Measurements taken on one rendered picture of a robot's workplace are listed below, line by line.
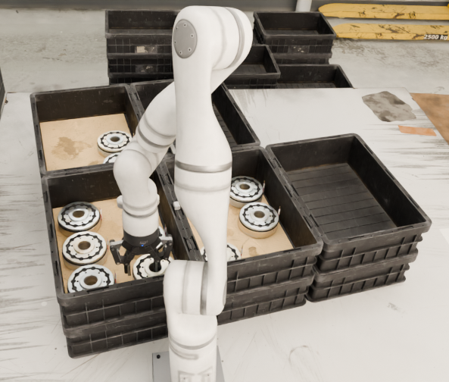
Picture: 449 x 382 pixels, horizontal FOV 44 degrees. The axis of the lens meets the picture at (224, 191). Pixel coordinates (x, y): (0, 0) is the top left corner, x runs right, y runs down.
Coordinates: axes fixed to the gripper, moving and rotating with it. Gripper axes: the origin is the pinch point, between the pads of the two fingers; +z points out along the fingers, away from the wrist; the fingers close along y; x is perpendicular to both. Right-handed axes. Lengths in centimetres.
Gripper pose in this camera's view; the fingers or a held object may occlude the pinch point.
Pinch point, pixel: (141, 267)
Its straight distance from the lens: 128.6
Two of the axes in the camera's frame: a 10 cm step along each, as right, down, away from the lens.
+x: -1.9, -6.7, 7.2
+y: 9.8, -0.7, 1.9
